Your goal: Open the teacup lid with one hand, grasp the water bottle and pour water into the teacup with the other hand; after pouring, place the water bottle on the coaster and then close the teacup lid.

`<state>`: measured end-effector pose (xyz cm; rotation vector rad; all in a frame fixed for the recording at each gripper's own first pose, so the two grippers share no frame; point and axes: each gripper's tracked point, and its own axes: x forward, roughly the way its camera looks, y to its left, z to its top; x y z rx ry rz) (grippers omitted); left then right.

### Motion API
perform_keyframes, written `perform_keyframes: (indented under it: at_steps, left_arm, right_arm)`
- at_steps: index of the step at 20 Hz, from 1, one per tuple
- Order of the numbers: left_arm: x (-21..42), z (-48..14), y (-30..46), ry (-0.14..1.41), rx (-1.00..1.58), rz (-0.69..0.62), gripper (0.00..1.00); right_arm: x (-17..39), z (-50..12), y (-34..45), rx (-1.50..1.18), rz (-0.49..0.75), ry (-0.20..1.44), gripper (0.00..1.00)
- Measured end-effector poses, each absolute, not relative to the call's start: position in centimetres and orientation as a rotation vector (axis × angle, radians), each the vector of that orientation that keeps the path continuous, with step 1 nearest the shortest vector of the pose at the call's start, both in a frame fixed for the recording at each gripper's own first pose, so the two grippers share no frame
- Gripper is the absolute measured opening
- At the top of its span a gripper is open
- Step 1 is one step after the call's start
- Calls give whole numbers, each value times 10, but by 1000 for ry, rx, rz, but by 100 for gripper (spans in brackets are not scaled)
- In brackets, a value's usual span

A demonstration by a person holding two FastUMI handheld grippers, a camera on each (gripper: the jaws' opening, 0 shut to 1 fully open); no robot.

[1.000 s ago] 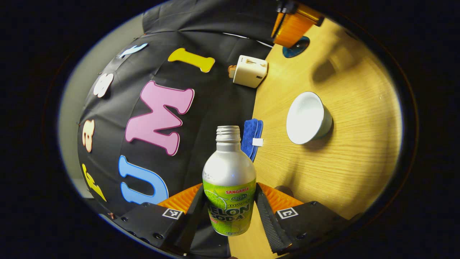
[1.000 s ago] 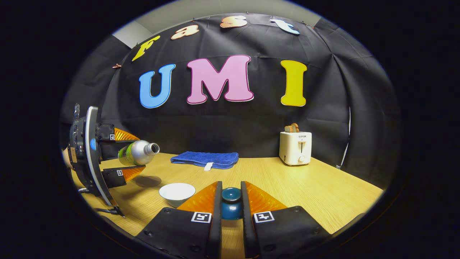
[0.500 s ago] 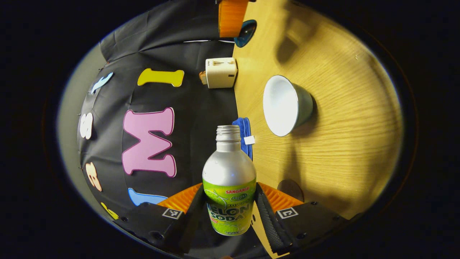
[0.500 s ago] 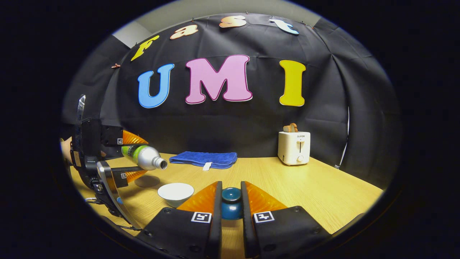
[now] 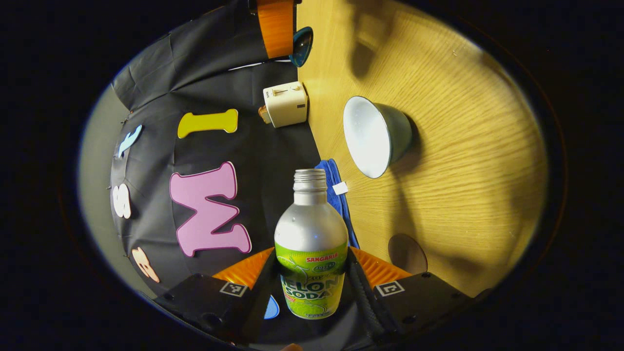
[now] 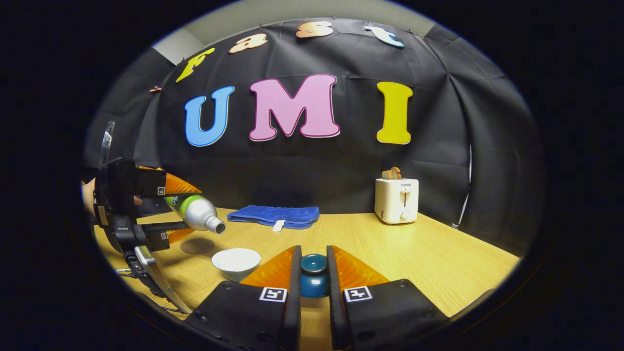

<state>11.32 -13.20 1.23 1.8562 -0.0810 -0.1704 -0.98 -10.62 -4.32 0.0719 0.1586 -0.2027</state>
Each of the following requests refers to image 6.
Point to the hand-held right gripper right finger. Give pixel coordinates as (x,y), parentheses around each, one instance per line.
(336,317)

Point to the white toaster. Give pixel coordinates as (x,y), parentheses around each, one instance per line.
(396,202)

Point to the teal teacup lid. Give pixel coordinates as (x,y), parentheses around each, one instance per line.
(313,282)

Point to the blue folded towel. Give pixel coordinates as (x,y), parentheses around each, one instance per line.
(273,214)

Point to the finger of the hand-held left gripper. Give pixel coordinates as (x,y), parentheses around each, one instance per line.
(156,236)
(151,183)

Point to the teal teacup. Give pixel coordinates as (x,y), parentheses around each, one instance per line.
(236,262)

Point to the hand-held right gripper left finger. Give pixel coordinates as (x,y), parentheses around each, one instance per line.
(292,317)

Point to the toast slice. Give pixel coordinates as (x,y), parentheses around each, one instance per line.
(391,173)

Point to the round brown coaster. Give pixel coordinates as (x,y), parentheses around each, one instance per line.
(195,246)

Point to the black backdrop cloth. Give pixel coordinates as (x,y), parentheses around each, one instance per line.
(317,165)

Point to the silver green water bottle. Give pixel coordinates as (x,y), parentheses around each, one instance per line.
(197,210)

